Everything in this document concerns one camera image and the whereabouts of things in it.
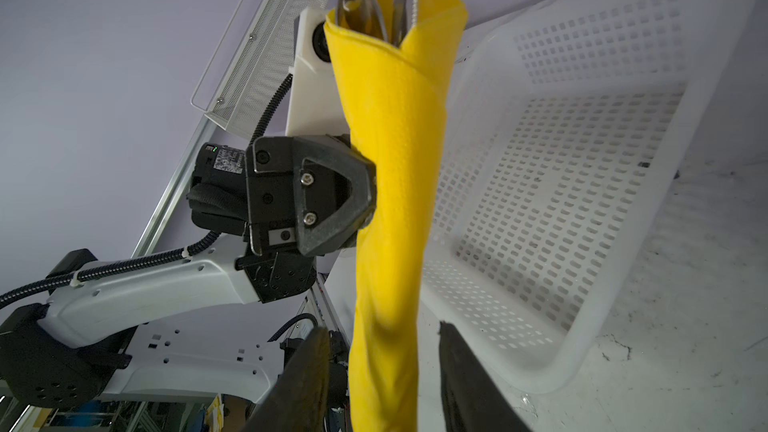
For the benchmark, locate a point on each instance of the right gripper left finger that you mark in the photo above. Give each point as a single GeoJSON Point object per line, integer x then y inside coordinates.
{"type": "Point", "coordinates": [298, 401]}

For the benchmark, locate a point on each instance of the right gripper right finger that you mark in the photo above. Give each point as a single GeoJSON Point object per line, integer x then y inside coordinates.
{"type": "Point", "coordinates": [470, 399]}

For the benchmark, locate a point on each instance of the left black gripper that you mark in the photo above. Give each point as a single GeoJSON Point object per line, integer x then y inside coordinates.
{"type": "Point", "coordinates": [310, 194]}

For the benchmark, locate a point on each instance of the white perforated plastic basket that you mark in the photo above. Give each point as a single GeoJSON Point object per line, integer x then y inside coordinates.
{"type": "Point", "coordinates": [565, 127]}

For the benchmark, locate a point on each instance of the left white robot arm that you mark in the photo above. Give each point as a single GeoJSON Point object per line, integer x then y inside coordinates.
{"type": "Point", "coordinates": [95, 329]}

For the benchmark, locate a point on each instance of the white two-tier mesh shelf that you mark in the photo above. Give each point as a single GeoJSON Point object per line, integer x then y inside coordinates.
{"type": "Point", "coordinates": [248, 64]}

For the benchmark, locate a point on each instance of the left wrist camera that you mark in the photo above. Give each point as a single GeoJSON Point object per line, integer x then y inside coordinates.
{"type": "Point", "coordinates": [314, 106]}

